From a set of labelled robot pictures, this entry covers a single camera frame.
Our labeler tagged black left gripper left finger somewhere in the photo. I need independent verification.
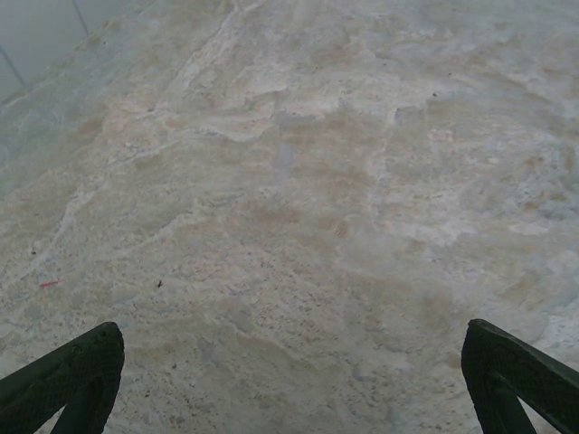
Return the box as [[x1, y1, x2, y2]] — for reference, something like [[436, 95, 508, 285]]
[[0, 321, 126, 434]]

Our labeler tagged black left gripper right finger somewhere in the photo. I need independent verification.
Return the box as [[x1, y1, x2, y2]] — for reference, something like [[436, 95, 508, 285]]
[[460, 318, 579, 434]]

